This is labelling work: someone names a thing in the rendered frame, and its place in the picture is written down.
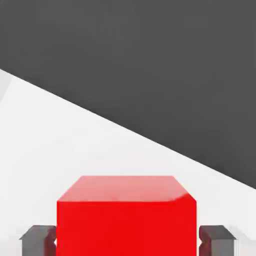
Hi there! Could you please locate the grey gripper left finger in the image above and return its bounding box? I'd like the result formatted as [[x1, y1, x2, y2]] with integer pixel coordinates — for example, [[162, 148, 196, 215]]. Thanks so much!
[[5, 224, 58, 256]]

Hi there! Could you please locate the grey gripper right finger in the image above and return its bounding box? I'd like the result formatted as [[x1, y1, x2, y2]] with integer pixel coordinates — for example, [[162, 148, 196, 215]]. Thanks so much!
[[198, 224, 253, 256]]

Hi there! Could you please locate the small red cube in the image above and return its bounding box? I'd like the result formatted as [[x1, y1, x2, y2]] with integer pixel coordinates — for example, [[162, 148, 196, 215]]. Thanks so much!
[[56, 175, 198, 256]]

